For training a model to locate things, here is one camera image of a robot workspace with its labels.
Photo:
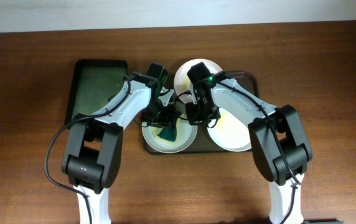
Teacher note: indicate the dark brown serving tray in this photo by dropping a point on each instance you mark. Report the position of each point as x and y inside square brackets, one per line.
[201, 144]

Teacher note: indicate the black rectangular sponge tray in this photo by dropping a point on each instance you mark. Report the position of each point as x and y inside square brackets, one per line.
[94, 83]

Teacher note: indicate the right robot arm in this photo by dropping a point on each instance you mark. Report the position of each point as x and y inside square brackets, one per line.
[281, 150]

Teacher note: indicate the pale grey plate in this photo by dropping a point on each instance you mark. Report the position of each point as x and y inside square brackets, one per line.
[185, 137]

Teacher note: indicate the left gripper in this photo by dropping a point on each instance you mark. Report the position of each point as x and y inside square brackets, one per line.
[168, 121]

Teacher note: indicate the green and yellow sponge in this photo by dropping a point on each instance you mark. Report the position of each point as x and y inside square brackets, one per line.
[165, 134]

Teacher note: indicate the white top plate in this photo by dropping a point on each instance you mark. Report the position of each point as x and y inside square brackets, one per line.
[181, 80]

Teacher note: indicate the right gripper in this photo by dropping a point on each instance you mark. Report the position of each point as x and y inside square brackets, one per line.
[194, 119]

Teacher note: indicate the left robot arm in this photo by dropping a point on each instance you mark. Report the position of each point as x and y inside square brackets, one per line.
[93, 154]

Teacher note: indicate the white plate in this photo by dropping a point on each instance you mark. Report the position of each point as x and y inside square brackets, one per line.
[181, 80]
[229, 133]

